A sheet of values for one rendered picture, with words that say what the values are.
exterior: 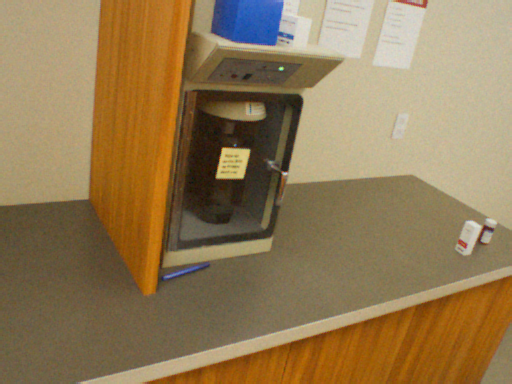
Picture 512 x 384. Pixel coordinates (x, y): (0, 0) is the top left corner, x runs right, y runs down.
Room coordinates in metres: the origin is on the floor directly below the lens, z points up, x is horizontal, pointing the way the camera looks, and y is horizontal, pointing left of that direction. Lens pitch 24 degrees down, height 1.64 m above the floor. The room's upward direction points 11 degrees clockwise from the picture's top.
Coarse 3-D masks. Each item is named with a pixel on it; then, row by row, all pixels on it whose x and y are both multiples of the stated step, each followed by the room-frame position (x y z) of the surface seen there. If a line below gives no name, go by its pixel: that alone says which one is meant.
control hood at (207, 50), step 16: (192, 32) 1.02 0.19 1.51; (208, 32) 1.03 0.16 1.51; (192, 48) 1.01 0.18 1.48; (208, 48) 0.95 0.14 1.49; (224, 48) 0.94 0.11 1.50; (240, 48) 0.96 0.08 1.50; (256, 48) 0.98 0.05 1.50; (272, 48) 1.00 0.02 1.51; (288, 48) 1.03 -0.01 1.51; (304, 48) 1.08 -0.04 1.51; (320, 48) 1.14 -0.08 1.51; (192, 64) 1.00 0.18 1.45; (208, 64) 0.97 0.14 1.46; (304, 64) 1.08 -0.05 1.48; (320, 64) 1.10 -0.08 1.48; (336, 64) 1.12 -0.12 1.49; (192, 80) 1.00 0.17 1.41; (288, 80) 1.12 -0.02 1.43; (304, 80) 1.14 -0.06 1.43; (320, 80) 1.16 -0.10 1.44
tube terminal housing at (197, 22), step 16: (192, 0) 1.03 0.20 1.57; (208, 0) 1.04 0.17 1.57; (304, 0) 1.17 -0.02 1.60; (320, 0) 1.20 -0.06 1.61; (192, 16) 1.03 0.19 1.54; (208, 16) 1.04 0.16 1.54; (304, 16) 1.18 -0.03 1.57; (320, 16) 1.21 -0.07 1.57; (176, 128) 1.03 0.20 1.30; (176, 144) 1.02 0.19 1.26; (160, 256) 1.04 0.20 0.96; (176, 256) 1.04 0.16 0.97; (192, 256) 1.07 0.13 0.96; (208, 256) 1.10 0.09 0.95; (224, 256) 1.12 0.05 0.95
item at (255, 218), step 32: (224, 96) 1.07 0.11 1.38; (256, 96) 1.11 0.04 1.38; (288, 96) 1.16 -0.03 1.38; (224, 128) 1.07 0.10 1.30; (256, 128) 1.12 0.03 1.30; (288, 128) 1.18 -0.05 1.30; (192, 160) 1.03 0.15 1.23; (256, 160) 1.13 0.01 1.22; (288, 160) 1.19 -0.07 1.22; (192, 192) 1.04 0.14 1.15; (224, 192) 1.09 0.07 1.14; (256, 192) 1.14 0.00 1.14; (192, 224) 1.05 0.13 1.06; (224, 224) 1.10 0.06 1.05; (256, 224) 1.16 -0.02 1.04
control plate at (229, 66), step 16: (224, 64) 0.98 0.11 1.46; (240, 64) 1.00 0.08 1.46; (256, 64) 1.02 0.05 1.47; (272, 64) 1.04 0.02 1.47; (288, 64) 1.06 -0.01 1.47; (208, 80) 1.01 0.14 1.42; (224, 80) 1.04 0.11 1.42; (240, 80) 1.05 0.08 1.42; (256, 80) 1.07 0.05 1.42; (272, 80) 1.10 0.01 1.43
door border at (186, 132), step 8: (192, 96) 1.02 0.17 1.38; (184, 104) 1.01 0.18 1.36; (192, 104) 1.02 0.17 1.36; (184, 112) 1.01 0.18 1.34; (192, 112) 1.02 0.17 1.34; (192, 120) 1.03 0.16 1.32; (184, 128) 1.02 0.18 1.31; (192, 128) 1.03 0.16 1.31; (184, 136) 1.02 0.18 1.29; (184, 144) 1.02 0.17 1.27; (184, 152) 1.02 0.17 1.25; (184, 160) 1.02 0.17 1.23; (184, 168) 1.02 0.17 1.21; (176, 176) 1.01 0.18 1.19; (184, 176) 1.03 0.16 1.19; (184, 184) 1.03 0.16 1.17; (176, 200) 1.02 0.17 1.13; (176, 208) 1.02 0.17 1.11; (176, 216) 1.02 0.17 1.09; (176, 224) 1.02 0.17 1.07; (176, 232) 1.02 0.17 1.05; (168, 240) 1.01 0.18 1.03; (176, 240) 1.03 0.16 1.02
